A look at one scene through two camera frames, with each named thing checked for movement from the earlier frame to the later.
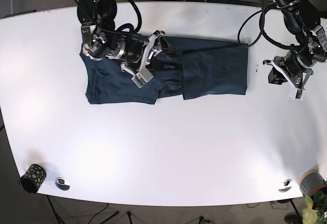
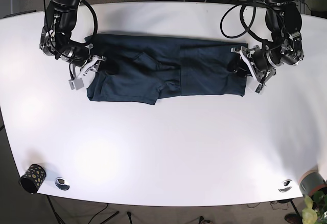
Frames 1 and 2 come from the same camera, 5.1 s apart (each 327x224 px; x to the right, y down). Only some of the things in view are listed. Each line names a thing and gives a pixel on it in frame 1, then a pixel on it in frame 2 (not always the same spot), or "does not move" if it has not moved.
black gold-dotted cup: (32, 179) does not move
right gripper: (292, 70) -> (260, 74)
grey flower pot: (310, 181) does not move
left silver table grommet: (61, 184) does not move
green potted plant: (316, 211) does not move
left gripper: (142, 76) -> (111, 67)
